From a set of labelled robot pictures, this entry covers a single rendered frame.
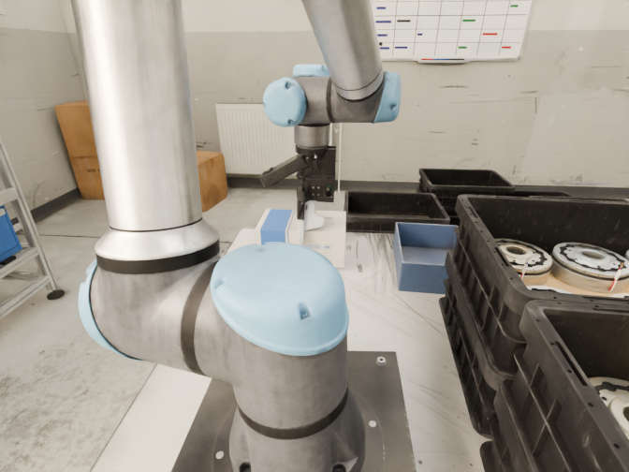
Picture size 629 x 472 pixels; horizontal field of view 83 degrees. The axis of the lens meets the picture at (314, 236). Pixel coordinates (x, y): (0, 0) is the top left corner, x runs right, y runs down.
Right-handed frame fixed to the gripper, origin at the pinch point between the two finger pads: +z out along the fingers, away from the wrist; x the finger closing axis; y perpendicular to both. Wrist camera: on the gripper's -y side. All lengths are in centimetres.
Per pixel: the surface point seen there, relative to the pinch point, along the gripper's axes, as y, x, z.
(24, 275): -152, 66, 65
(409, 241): 26.5, 6.9, 5.2
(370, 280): 15.9, -8.9, 7.3
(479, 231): 27.6, -30.6, -15.7
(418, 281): 25.4, -12.6, 4.4
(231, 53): -88, 250, -39
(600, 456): 26, -60, -14
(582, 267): 45, -27, -9
